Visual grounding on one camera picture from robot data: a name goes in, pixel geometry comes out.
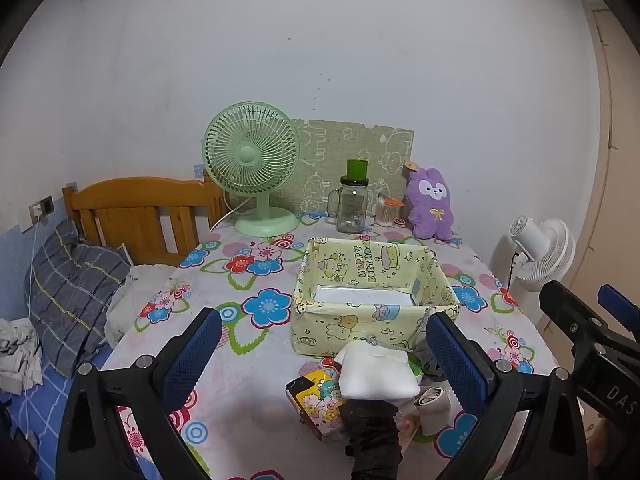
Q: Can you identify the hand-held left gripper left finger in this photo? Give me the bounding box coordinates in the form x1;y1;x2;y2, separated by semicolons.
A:
56;307;223;480

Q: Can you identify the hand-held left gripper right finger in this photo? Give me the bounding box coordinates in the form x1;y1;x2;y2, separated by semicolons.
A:
425;311;586;480

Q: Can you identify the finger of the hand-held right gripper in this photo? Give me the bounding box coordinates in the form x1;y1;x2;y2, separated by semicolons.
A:
597;284;640;341
539;280;640;361

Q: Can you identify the grey cloth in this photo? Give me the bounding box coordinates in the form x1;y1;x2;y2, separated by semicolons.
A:
412;337;448;381
0;317;43;396

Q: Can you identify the beige sock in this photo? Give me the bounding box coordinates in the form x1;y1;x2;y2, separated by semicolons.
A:
417;385;453;436

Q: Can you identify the yellow printed fabric storage box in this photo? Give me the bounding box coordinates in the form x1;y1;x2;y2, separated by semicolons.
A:
291;236;461;356

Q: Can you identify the black cloth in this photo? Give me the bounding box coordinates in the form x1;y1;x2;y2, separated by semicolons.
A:
340;399;403;480

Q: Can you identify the cartoon animal tissue pack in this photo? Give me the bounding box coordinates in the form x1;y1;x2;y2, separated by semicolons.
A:
285;369;351;442

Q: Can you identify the white fan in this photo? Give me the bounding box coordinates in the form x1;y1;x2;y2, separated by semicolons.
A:
507;215;577;328

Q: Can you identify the white bedding cloth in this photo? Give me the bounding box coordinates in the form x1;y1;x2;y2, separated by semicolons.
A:
106;262;176;348

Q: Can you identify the grey plaid pillow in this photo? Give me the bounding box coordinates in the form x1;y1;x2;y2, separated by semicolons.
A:
27;220;133;378

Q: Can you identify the purple plush bunny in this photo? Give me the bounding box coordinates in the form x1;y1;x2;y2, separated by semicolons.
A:
404;160;456;240

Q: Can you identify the cotton swab jar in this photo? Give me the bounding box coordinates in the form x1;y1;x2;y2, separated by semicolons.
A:
376;194;404;226

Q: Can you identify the blue bedsheet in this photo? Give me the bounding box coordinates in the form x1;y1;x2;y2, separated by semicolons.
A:
0;345;156;480

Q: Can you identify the wooden headboard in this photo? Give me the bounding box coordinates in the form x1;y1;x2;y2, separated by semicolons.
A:
62;176;231;267

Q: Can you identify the crumpled grey cloth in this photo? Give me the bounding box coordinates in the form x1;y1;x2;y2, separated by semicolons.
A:
0;317;43;396

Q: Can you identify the glass jar with green lid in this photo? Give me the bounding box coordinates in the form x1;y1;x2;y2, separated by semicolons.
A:
327;159;376;234

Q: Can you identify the green desk fan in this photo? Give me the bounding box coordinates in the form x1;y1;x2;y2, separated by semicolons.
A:
202;101;302;237

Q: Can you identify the printed cardboard sheet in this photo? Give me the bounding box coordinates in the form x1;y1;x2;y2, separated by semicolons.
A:
291;119;415;216

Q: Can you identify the beige door frame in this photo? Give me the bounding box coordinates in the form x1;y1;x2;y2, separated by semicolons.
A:
580;0;640;311

